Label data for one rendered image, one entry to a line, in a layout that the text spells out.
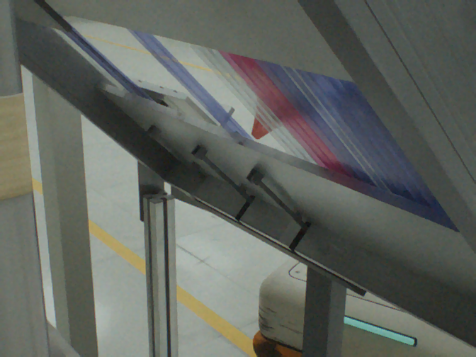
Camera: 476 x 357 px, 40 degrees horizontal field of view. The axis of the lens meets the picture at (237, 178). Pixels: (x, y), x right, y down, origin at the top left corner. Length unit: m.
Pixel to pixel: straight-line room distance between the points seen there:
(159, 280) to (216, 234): 1.32
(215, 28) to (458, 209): 0.20
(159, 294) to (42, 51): 0.47
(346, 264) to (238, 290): 1.33
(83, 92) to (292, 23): 0.61
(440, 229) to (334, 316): 0.76
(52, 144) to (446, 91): 0.96
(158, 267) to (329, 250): 0.41
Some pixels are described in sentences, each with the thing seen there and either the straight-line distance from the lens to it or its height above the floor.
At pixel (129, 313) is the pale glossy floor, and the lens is 1.99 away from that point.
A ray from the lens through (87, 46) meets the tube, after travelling 0.83.
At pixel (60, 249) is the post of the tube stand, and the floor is 0.50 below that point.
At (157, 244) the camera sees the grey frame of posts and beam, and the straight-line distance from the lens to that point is 1.10.
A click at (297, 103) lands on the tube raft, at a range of 0.49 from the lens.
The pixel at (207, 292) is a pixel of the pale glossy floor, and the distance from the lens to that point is 2.08.
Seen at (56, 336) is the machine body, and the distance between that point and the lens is 0.79.
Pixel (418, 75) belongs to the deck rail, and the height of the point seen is 1.00.
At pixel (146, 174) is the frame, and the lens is 1.09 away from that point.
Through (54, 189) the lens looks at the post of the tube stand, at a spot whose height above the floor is 0.62.
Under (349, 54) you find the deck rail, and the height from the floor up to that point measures 1.01.
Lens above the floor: 1.05
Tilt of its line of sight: 21 degrees down
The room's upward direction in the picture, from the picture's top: 1 degrees clockwise
